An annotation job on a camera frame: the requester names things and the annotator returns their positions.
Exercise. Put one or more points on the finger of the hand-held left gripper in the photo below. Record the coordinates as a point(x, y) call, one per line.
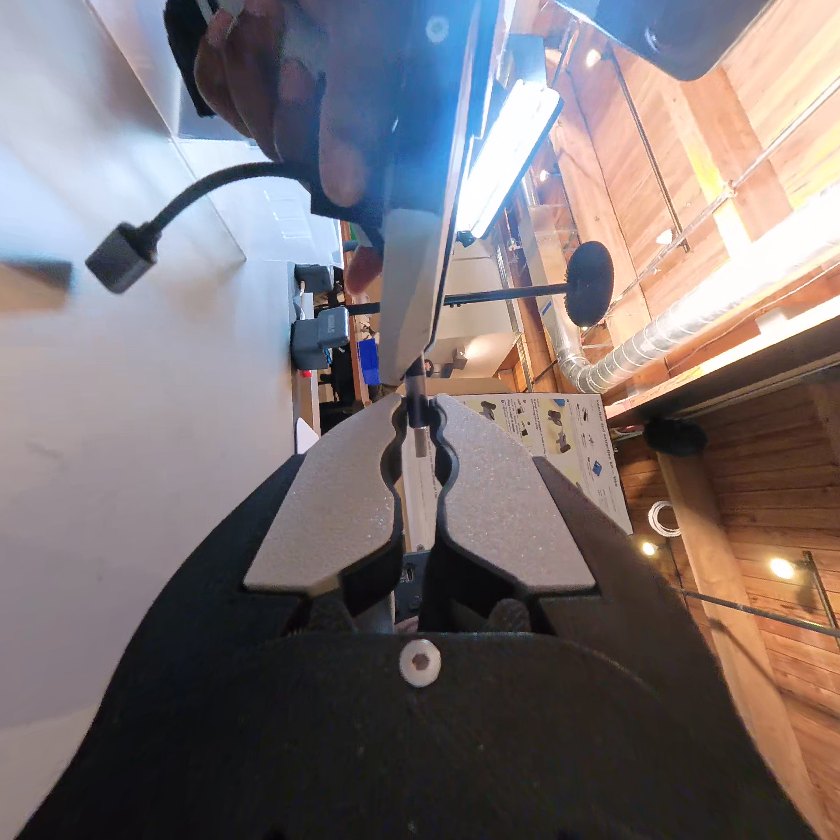
point(410, 289)

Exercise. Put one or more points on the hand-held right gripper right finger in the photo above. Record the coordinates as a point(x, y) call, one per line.
point(505, 512)

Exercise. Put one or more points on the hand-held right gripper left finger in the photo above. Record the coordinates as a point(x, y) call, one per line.
point(334, 505)

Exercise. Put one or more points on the clear plastic bin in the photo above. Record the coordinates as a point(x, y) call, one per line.
point(262, 197)

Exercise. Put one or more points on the person's left hand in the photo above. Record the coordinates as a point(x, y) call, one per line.
point(295, 79)

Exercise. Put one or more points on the blue plastic bin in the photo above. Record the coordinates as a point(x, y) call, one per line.
point(369, 361)

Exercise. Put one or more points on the led light bar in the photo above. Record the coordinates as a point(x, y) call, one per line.
point(512, 151)

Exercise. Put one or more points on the grey table clamp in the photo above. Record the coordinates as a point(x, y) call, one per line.
point(321, 338)
point(313, 279)

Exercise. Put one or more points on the instruction poster board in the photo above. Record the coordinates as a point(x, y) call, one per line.
point(564, 433)

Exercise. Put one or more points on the black disc pole stand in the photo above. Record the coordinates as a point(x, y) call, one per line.
point(590, 282)

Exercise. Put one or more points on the ceiling spot lamp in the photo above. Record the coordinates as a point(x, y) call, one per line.
point(781, 568)

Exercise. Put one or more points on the silver ventilation duct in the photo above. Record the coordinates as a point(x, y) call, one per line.
point(656, 341)

